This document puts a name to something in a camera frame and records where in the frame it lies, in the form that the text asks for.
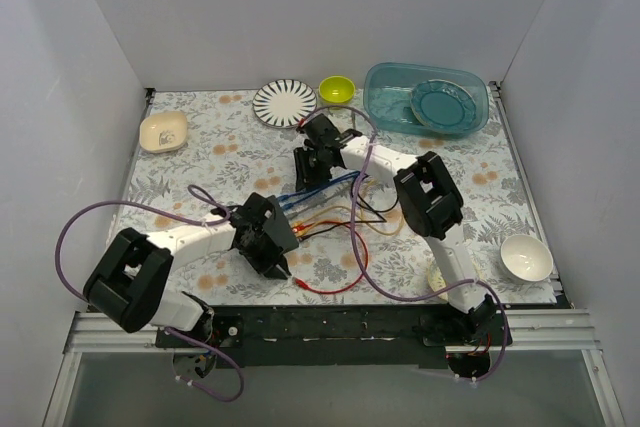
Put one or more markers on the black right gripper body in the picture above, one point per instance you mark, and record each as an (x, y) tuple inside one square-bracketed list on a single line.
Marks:
[(310, 160)]

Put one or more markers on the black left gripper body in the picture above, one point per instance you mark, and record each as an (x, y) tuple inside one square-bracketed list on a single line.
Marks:
[(273, 245)]

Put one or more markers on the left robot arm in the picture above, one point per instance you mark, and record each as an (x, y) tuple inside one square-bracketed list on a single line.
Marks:
[(129, 283)]

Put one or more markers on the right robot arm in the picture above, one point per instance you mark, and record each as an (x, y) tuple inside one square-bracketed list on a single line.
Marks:
[(431, 205)]

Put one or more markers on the striped white plate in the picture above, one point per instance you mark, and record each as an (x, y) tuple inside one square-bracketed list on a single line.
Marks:
[(284, 103)]

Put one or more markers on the lime green bowl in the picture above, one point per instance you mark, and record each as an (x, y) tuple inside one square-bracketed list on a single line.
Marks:
[(336, 90)]

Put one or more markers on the teal plastic tub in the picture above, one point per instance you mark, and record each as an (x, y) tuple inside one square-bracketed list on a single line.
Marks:
[(387, 89)]

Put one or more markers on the teal glass plate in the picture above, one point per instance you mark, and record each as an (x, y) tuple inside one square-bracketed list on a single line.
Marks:
[(443, 105)]

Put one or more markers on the cream square dish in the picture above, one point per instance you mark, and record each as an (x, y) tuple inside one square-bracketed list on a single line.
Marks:
[(163, 132)]

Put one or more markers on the yellow patterned small bowl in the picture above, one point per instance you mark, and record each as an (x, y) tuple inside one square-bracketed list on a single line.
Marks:
[(435, 280)]

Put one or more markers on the white ceramic bowl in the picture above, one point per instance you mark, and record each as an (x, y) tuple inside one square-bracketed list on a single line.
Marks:
[(526, 259)]

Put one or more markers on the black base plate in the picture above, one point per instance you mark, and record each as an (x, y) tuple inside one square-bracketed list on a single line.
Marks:
[(327, 335)]

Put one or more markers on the aluminium frame rail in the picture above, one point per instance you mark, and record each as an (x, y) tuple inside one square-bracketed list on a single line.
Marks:
[(544, 330)]

